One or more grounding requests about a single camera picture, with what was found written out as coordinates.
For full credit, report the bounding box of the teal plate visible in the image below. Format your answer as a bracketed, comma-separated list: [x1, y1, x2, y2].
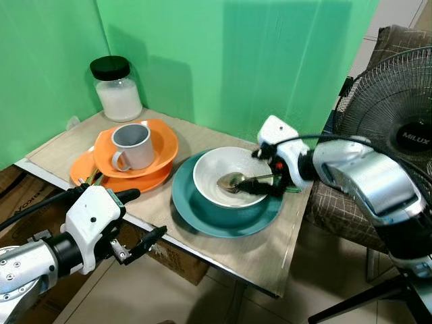
[171, 150, 285, 238]

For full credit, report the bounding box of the orange bowl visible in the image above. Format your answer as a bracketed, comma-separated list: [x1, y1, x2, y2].
[93, 119, 180, 180]

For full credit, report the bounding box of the grey mug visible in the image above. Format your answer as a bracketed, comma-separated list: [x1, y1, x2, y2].
[111, 123, 157, 172]

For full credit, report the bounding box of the white bowl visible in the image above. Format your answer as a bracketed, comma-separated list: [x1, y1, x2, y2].
[193, 146, 273, 209]

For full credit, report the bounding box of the glass jar with black lid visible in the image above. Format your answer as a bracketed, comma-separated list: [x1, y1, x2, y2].
[90, 55, 144, 123]

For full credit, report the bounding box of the orange plate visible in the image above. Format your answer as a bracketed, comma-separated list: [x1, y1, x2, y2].
[70, 146, 173, 195]

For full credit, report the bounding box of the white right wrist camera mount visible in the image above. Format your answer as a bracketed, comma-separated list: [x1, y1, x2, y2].
[257, 115, 313, 187]

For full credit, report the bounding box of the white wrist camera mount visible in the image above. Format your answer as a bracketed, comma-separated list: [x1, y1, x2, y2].
[257, 115, 313, 187]
[62, 186, 126, 275]

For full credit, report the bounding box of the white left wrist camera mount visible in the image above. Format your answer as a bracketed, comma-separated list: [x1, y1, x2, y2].
[62, 186, 126, 275]

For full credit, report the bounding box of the plain cardboard box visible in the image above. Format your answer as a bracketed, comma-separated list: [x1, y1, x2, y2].
[143, 233, 211, 286]

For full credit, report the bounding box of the green utensil handle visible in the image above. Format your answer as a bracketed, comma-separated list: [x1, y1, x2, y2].
[82, 169, 107, 189]

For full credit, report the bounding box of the wide green backdrop cloth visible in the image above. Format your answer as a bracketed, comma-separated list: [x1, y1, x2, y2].
[94, 0, 381, 148]

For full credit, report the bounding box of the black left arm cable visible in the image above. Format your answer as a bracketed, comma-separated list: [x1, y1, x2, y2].
[0, 189, 80, 232]

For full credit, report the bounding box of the narrow green backdrop cloth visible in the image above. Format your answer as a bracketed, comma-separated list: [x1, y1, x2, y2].
[0, 0, 112, 171]

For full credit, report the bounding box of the metal spoon with green handle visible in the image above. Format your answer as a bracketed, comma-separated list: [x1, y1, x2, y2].
[217, 172, 302, 196]

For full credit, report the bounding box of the brown plaid armchair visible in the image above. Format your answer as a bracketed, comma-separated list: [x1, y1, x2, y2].
[304, 26, 432, 254]

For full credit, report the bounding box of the black standing fan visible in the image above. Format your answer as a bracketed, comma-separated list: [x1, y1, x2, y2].
[307, 46, 432, 324]

